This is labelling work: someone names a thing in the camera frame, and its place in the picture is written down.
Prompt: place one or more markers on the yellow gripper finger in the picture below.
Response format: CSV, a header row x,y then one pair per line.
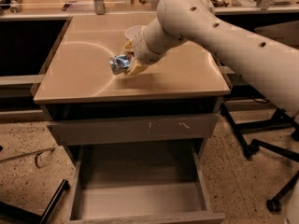
x,y
136,67
127,48

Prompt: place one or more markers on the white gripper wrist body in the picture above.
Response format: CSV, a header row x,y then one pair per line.
x,y
139,49

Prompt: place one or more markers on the crushed redbull can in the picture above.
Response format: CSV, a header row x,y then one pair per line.
x,y
119,64

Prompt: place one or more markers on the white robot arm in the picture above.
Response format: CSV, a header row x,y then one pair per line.
x,y
270,67

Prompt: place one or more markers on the grey drawer cabinet with counter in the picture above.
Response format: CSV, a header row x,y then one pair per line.
x,y
76,81

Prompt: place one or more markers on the closed top drawer front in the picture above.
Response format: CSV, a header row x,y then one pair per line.
x,y
134,129

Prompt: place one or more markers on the open middle drawer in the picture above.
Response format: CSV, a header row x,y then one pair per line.
x,y
140,183

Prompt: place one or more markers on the white ceramic bowl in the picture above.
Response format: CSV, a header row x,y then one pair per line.
x,y
134,32

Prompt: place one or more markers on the metal rod on floor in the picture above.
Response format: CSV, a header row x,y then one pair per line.
x,y
33,158

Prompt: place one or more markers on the black stand leg left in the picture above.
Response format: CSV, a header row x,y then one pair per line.
x,y
26,217

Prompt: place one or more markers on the black table frame leg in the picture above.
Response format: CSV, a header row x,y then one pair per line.
x,y
279,120

